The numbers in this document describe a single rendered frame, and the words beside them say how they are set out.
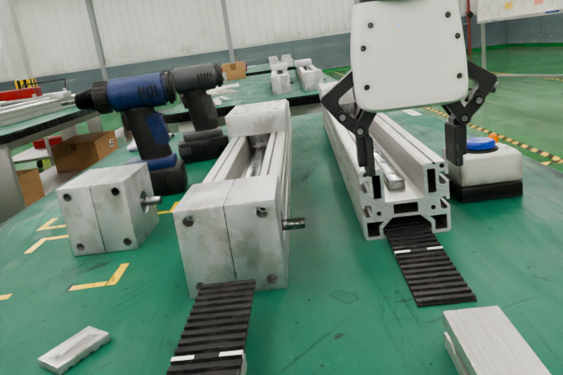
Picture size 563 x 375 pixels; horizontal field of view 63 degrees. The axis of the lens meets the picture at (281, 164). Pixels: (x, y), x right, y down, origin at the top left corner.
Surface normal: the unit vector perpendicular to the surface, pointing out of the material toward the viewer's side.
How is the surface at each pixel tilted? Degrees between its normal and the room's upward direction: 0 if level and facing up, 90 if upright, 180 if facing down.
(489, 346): 0
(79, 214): 90
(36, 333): 0
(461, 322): 0
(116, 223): 90
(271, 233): 90
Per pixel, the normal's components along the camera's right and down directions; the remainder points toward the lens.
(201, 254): -0.03, 0.25
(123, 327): -0.14, -0.96
